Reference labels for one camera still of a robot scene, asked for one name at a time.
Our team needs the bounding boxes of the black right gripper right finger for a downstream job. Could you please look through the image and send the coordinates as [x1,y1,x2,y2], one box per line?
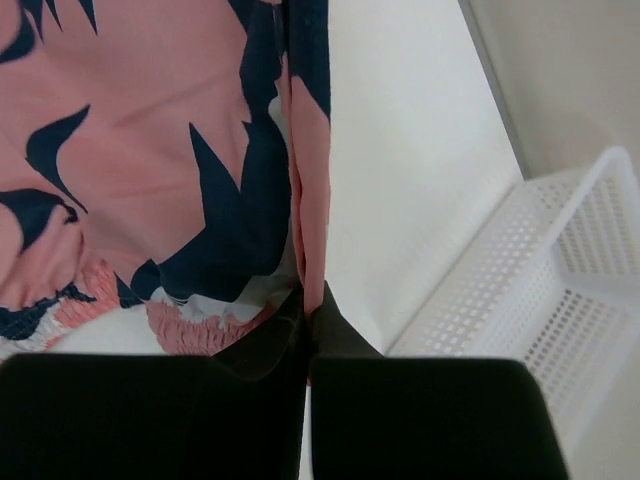
[305,285,569,479]

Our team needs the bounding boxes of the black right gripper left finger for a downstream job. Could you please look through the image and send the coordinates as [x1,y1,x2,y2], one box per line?
[1,290,306,479]

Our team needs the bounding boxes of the pink shark print shorts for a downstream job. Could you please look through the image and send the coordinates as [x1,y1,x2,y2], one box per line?
[1,1,331,357]

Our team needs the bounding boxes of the white perforated plastic basket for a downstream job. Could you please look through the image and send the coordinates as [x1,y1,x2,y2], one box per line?
[390,146,639,455]

